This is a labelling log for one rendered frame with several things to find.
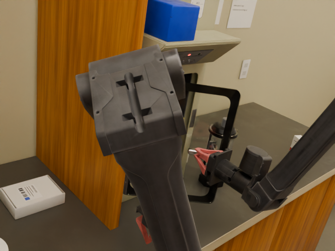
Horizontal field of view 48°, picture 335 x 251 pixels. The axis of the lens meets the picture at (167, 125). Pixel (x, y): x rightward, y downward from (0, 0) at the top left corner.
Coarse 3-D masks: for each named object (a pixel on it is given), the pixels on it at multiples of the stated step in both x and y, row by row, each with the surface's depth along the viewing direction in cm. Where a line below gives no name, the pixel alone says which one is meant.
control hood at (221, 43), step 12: (144, 36) 97; (204, 36) 108; (216, 36) 111; (228, 36) 114; (168, 48) 95; (180, 48) 98; (192, 48) 102; (204, 48) 106; (216, 48) 110; (228, 48) 115; (204, 60) 117
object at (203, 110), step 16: (192, 96) 107; (208, 96) 107; (224, 96) 108; (240, 96) 108; (192, 112) 109; (208, 112) 110; (224, 112) 110; (192, 128) 112; (208, 128) 112; (224, 128) 112; (192, 144) 114; (208, 144) 114; (224, 144) 114; (192, 160) 116; (192, 176) 119; (208, 176) 119; (128, 192) 121; (192, 192) 121; (208, 192) 122
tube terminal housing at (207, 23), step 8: (184, 0) 107; (208, 0) 113; (216, 0) 116; (208, 8) 115; (216, 8) 117; (208, 16) 116; (200, 24) 115; (208, 24) 118; (192, 64) 121; (200, 64) 123; (184, 72) 120; (192, 72) 122; (200, 72) 125; (192, 80) 128; (200, 80) 127
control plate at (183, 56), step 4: (180, 52) 101; (184, 52) 102; (188, 52) 103; (192, 52) 105; (196, 52) 106; (200, 52) 108; (204, 52) 109; (208, 52) 111; (180, 56) 104; (184, 56) 106; (188, 56) 107; (192, 56) 108; (196, 56) 110; (200, 56) 111; (180, 60) 108; (184, 60) 109; (192, 60) 112; (196, 60) 114
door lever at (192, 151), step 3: (213, 144) 114; (210, 147) 114; (213, 147) 113; (216, 147) 114; (189, 150) 109; (192, 150) 109; (195, 150) 109; (189, 153) 109; (192, 153) 109; (195, 153) 110; (207, 153) 110
